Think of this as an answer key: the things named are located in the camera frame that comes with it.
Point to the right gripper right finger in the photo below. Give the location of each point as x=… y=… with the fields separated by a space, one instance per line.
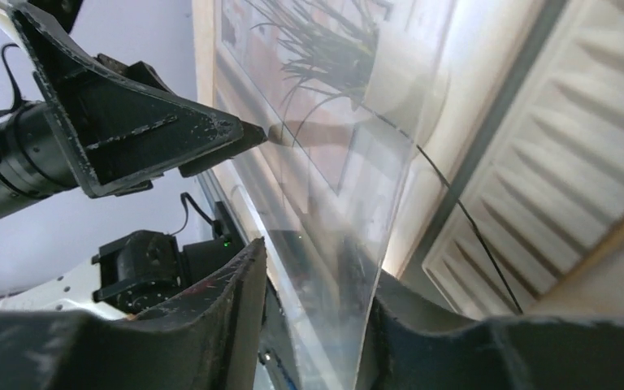
x=421 y=345

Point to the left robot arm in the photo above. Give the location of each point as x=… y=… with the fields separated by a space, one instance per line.
x=134 y=272

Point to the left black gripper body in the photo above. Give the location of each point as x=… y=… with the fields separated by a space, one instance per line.
x=55 y=145

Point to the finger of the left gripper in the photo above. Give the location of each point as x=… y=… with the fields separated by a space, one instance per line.
x=165 y=131

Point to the clear acrylic sheet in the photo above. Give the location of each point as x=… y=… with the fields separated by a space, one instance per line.
x=345 y=90

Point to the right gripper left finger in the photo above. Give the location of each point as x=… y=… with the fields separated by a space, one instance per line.
x=205 y=337

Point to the plant photo print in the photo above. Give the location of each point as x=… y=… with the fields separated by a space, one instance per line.
x=514 y=203

